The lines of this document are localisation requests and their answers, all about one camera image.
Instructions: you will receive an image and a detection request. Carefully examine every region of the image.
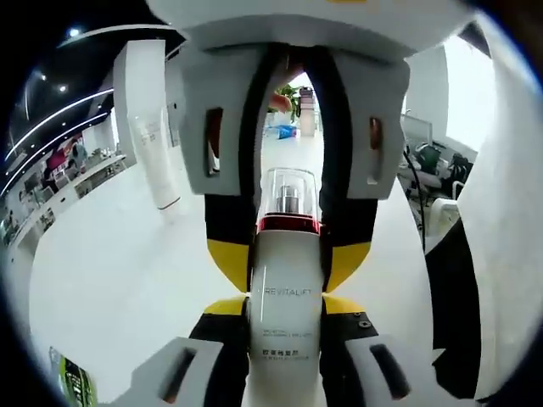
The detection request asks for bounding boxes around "red collar skincare bottle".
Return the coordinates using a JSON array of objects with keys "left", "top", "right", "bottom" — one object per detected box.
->
[{"left": 244, "top": 167, "right": 331, "bottom": 407}]

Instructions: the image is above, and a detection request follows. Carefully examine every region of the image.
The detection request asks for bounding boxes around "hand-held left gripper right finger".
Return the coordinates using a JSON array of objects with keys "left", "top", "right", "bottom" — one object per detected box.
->
[{"left": 317, "top": 293, "right": 440, "bottom": 402}]

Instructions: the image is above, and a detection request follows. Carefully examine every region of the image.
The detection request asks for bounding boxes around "grey lid water bottle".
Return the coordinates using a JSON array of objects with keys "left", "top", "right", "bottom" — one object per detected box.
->
[{"left": 298, "top": 86, "right": 318, "bottom": 137}]

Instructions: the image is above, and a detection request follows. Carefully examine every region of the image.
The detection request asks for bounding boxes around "green potted plant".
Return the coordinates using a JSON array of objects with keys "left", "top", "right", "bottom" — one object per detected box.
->
[{"left": 274, "top": 83, "right": 307, "bottom": 120}]

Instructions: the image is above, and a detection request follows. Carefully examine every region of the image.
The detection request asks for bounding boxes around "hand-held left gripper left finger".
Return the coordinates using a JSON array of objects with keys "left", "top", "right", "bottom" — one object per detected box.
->
[{"left": 105, "top": 295, "right": 255, "bottom": 404}]

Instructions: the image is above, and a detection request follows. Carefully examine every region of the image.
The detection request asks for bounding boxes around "green black packet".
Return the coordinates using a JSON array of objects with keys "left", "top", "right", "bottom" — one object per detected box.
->
[{"left": 48, "top": 346, "right": 98, "bottom": 402}]

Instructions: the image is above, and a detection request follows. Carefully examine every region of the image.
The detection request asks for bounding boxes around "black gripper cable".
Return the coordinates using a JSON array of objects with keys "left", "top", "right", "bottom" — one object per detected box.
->
[{"left": 401, "top": 148, "right": 428, "bottom": 255}]

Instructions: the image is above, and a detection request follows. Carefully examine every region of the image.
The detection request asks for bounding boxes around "white skincare tube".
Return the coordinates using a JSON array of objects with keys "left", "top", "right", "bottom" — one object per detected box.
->
[{"left": 126, "top": 108, "right": 182, "bottom": 215}]

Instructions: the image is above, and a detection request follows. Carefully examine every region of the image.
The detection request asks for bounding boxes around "blue plastic packet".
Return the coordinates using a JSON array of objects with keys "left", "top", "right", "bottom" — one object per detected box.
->
[{"left": 273, "top": 123, "right": 299, "bottom": 141}]

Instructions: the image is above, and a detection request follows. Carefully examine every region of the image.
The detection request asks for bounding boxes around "long white office desk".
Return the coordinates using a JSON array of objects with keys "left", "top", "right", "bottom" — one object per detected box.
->
[{"left": 0, "top": 152, "right": 128, "bottom": 255}]

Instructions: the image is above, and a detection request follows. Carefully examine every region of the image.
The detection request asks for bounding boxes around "person's right hand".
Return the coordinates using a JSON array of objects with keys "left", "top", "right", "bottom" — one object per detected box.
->
[{"left": 267, "top": 91, "right": 294, "bottom": 114}]

